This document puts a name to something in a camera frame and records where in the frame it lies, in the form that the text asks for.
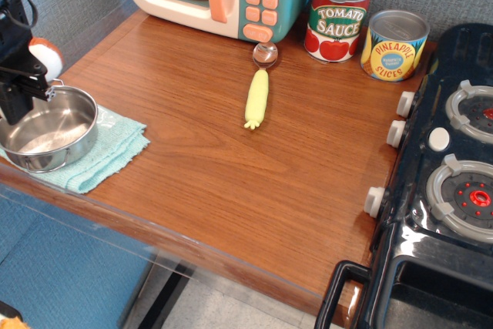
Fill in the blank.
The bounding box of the light blue folded cloth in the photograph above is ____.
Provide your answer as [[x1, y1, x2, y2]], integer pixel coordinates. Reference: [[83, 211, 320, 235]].
[[0, 104, 151, 195]]

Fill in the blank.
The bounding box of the pineapple slices can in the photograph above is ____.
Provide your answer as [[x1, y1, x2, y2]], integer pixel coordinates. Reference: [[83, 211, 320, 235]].
[[361, 9, 430, 82]]

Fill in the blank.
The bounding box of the black toy stove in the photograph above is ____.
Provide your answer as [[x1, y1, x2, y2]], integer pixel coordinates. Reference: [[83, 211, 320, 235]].
[[316, 23, 492, 328]]

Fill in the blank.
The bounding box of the stainless steel pot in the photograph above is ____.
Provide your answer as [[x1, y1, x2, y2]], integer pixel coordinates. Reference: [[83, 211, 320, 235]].
[[1, 85, 99, 174]]

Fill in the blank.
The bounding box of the orange object at corner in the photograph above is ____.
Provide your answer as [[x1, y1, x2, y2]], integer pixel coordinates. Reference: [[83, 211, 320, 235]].
[[0, 301, 30, 329]]

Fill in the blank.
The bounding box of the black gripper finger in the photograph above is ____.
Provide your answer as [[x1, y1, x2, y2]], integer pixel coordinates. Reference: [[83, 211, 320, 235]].
[[1, 82, 33, 125]]

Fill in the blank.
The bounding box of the tomato sauce can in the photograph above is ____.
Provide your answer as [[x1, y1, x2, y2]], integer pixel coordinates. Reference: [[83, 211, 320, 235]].
[[304, 0, 371, 62]]

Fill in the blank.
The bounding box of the spoon with yellow handle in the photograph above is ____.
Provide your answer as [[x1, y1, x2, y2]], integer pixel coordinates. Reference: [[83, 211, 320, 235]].
[[243, 42, 278, 130]]

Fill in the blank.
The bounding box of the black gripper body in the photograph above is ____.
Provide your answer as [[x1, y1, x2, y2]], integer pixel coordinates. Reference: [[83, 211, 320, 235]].
[[1, 28, 53, 101]]

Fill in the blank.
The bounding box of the white plush mushroom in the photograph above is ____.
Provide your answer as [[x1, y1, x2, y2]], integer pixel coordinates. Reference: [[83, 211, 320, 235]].
[[29, 37, 64, 82]]

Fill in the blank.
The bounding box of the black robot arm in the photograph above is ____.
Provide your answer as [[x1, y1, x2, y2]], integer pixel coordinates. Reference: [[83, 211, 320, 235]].
[[1, 0, 54, 125]]

